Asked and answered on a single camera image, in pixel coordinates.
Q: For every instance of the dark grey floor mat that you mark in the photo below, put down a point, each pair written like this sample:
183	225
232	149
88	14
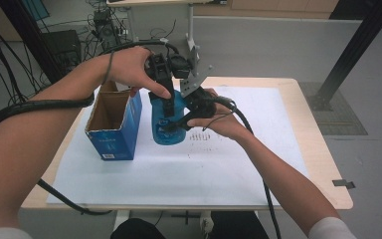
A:
341	116

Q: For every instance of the person's white left sleeve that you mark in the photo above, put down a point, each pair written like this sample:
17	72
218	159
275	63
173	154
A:
3	234

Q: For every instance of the black equipment box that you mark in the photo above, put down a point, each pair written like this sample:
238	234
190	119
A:
63	46

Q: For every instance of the person's right leg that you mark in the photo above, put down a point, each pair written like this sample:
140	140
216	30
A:
235	227

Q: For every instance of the person's left hand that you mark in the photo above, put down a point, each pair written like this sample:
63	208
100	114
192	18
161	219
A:
129	68

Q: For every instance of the light wooden table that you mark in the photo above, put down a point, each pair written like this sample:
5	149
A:
318	159

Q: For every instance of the black metal frame post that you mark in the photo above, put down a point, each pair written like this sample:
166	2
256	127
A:
361	43
30	36

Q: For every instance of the person's white right sleeve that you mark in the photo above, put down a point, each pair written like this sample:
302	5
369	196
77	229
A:
331	229

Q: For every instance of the person's white sleeve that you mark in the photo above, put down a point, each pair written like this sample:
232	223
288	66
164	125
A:
331	229
3	234

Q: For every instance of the blue bottle with white cap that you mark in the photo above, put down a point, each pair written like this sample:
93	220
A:
159	116

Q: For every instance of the person's right hand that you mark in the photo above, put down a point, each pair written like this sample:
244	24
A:
227	124

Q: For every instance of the white table leg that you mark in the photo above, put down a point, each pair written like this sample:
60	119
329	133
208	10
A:
121	219

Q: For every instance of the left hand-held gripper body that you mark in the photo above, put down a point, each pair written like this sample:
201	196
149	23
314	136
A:
165	68

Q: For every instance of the person's leg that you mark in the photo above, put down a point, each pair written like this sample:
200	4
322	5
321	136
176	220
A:
136	230
235	227

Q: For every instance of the white mat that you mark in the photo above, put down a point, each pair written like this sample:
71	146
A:
165	179

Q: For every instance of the black computer tower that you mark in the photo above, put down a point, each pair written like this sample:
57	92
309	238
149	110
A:
107	31

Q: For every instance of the grey metal table clip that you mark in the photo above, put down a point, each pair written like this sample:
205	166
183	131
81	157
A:
343	183

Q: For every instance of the person's left leg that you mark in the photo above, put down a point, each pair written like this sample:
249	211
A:
136	230

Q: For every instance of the blue cardboard box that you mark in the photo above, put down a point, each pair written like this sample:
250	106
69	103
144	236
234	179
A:
112	141

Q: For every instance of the white background desk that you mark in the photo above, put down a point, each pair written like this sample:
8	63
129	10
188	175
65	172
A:
192	33

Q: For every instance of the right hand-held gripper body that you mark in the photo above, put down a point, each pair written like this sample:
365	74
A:
200	104

